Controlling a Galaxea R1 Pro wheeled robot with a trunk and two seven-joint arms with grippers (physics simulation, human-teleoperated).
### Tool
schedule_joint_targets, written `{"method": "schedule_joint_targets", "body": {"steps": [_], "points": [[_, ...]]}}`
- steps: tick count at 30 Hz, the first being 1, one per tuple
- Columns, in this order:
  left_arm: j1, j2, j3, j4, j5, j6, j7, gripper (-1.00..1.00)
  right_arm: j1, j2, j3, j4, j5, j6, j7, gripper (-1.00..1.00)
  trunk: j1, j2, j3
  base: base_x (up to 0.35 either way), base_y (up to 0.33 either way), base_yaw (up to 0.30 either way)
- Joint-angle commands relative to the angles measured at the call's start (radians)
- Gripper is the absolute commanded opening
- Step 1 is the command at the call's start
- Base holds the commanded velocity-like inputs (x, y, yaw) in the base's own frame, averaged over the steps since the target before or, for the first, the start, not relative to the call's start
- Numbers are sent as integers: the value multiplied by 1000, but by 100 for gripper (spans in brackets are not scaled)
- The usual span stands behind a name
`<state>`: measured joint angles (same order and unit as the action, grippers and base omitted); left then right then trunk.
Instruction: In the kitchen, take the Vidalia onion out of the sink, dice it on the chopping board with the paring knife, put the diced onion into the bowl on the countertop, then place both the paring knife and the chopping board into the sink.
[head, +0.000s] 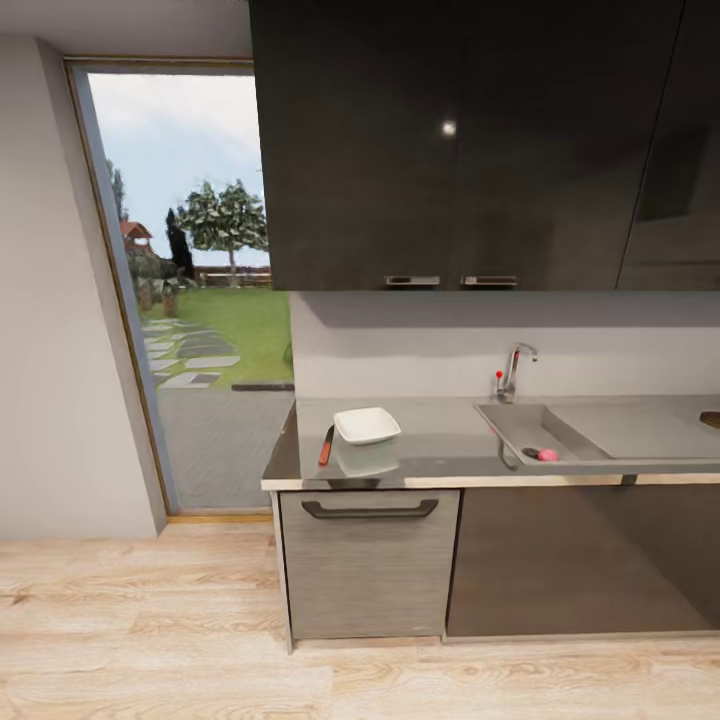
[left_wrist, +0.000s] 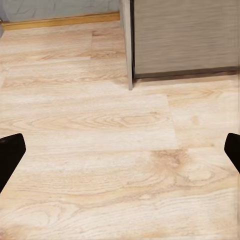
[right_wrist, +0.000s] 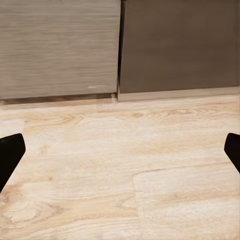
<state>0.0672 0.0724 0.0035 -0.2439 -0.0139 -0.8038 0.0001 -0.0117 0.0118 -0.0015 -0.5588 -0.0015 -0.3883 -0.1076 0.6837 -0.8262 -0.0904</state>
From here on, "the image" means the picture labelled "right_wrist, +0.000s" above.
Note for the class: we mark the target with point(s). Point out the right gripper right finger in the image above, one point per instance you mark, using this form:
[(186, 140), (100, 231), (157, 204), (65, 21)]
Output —
[(232, 149)]

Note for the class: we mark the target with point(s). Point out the dishwasher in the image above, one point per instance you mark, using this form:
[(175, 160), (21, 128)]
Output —
[(58, 47)]

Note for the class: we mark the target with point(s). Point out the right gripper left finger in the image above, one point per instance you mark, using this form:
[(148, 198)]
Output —
[(12, 149)]

